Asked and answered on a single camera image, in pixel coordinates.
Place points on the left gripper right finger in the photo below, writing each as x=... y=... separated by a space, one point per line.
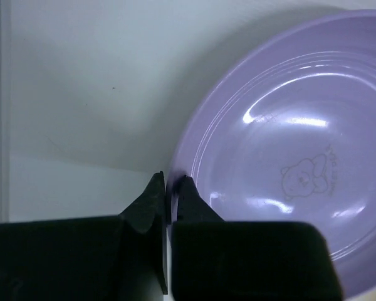
x=213 y=259

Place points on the lilac plate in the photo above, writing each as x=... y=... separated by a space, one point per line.
x=289 y=134

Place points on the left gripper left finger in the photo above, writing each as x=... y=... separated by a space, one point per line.
x=119 y=257

